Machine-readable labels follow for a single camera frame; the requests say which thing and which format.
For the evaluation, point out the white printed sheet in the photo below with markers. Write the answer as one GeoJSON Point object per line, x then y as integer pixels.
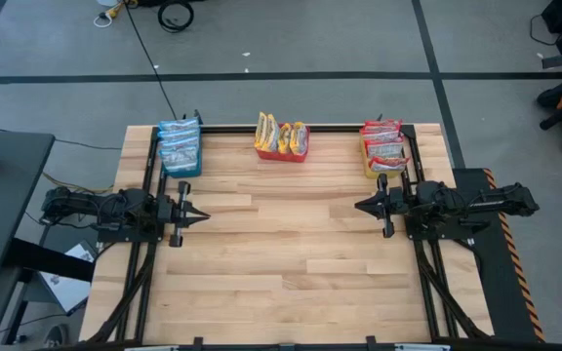
{"type": "Point", "coordinates": [68, 287]}

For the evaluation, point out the black hazard-striped floor mat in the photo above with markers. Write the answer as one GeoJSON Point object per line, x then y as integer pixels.
{"type": "Point", "coordinates": [500, 273]}

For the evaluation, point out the yellow plastic bin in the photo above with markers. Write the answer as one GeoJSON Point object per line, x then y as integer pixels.
{"type": "Point", "coordinates": [376, 173]}

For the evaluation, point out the blue plastic bin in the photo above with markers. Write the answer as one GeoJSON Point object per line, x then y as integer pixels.
{"type": "Point", "coordinates": [183, 173]}

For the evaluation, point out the black aluminium table frame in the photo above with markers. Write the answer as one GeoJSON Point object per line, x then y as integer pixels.
{"type": "Point", "coordinates": [232, 129]}

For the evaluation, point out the yellow Maruchan noodle pack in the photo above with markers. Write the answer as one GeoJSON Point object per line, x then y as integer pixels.
{"type": "Point", "coordinates": [299, 139]}
{"type": "Point", "coordinates": [260, 131]}
{"type": "Point", "coordinates": [272, 134]}
{"type": "Point", "coordinates": [285, 139]}

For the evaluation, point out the red plastic bin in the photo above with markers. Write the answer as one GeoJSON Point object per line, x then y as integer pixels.
{"type": "Point", "coordinates": [281, 157]}

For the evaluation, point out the red Maruchan noodle pack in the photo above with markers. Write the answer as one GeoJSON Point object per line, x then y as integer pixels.
{"type": "Point", "coordinates": [380, 134]}
{"type": "Point", "coordinates": [381, 124]}
{"type": "Point", "coordinates": [384, 148]}
{"type": "Point", "coordinates": [388, 164]}

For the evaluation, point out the black desk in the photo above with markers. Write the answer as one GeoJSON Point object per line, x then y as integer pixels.
{"type": "Point", "coordinates": [3, 205]}

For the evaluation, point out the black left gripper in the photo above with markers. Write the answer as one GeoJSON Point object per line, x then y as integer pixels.
{"type": "Point", "coordinates": [165, 213]}

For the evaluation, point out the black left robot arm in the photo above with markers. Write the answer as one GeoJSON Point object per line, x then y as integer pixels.
{"type": "Point", "coordinates": [115, 207]}

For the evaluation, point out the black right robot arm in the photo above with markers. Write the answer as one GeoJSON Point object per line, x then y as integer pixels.
{"type": "Point", "coordinates": [481, 202]}

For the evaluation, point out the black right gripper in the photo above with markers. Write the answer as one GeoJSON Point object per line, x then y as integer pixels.
{"type": "Point", "coordinates": [395, 202]}

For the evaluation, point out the black flat bar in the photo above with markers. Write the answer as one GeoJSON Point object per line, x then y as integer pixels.
{"type": "Point", "coordinates": [49, 261]}

